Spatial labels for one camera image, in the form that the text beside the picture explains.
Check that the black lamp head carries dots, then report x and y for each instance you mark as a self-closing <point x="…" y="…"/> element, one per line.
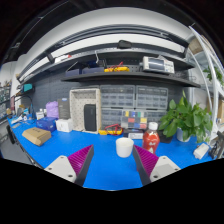
<point x="124" y="44"/>

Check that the white cup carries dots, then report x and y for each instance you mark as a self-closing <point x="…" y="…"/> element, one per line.
<point x="124" y="146"/>

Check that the yellow multimeter with red leads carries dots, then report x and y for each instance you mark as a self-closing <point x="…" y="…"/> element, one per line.
<point x="116" y="69"/>
<point x="110" y="131"/>

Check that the cabinet with coloured drawers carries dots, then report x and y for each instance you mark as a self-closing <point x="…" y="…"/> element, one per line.
<point x="133" y="120"/>

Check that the dark grey upright box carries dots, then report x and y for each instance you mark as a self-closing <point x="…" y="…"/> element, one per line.
<point x="64" y="108"/>

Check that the red drink bottle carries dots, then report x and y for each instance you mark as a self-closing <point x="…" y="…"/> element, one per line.
<point x="151" y="140"/>

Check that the potted green plant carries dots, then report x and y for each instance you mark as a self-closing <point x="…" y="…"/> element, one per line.
<point x="186" y="118"/>

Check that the black case with white label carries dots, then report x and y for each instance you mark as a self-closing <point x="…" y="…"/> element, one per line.
<point x="135" y="135"/>

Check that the black speaker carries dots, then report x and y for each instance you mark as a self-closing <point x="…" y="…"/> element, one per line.
<point x="90" y="117"/>

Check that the grey drawer cabinet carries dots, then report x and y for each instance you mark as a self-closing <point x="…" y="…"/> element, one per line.
<point x="117" y="96"/>
<point x="151" y="97"/>

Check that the white shelf unit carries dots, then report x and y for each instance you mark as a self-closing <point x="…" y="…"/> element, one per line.
<point x="213" y="83"/>

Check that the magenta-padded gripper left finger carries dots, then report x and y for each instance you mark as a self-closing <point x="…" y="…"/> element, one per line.
<point x="61" y="166"/>

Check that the dark grey workbench shelf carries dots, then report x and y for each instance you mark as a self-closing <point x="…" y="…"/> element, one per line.
<point x="133" y="77"/>

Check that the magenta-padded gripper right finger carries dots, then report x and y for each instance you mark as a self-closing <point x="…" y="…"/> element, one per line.
<point x="163" y="166"/>

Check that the teal device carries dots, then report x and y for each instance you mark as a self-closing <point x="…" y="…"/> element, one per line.
<point x="28" y="87"/>

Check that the white power adapter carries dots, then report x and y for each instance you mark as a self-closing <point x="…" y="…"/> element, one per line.
<point x="201" y="151"/>

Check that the blue box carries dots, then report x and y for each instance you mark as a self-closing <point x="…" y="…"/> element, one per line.
<point x="46" y="124"/>

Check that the small white box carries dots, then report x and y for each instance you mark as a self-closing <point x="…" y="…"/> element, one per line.
<point x="64" y="125"/>

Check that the beige perforated tray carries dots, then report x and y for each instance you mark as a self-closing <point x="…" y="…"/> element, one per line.
<point x="76" y="110"/>

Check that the white oscilloscope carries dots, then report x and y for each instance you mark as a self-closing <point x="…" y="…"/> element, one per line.
<point x="158" y="65"/>

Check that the black stand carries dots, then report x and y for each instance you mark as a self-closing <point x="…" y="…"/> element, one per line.
<point x="218" y="146"/>

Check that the purple bag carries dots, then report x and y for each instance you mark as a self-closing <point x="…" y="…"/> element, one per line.
<point x="52" y="110"/>

